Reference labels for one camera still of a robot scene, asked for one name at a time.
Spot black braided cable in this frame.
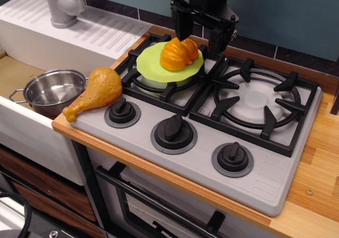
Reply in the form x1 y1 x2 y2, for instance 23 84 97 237
0 191 32 238

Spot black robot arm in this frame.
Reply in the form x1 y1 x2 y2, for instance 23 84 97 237
171 0 239 59

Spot grey toy faucet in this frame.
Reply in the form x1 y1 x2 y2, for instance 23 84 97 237
47 0 86 29

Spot white toy sink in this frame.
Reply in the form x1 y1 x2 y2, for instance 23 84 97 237
1 0 151 186

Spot grey toy stove top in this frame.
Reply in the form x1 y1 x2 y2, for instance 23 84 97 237
69 55 324 217

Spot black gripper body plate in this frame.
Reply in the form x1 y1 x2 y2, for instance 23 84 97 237
171 0 239 38

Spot small steel pot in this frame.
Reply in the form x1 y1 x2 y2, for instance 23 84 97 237
9 69 87 117

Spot black left stove knob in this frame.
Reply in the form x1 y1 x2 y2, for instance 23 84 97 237
104 98 141 129

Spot black stove knob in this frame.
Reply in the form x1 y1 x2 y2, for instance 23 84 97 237
104 98 141 129
150 114 198 155
211 142 254 178

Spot black burner grate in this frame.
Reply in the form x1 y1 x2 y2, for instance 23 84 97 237
189 58 323 157
115 33 225 117

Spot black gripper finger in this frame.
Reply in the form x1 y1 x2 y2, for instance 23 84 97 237
173 10 193 41
208 27 230 58

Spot light green plate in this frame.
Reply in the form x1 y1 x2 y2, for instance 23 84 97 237
136 42 204 83

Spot black right stove knob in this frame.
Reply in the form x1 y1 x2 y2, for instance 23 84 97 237
211 142 254 178

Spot black middle stove knob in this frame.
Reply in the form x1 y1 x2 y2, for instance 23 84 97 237
150 114 198 155

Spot black left burner grate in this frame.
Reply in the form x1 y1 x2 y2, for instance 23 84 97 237
115 33 225 117

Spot wooden drawer fronts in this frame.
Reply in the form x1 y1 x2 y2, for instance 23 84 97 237
1 145 104 237

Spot toy chicken drumstick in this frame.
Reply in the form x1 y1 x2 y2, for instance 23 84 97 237
63 67 123 122

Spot toy oven door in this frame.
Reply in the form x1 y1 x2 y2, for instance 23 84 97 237
95 162 273 237

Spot orange toy pumpkin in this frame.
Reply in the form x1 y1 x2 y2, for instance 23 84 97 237
160 38 199 71

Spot black right burner grate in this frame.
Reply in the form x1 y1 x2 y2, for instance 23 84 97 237
189 58 323 157

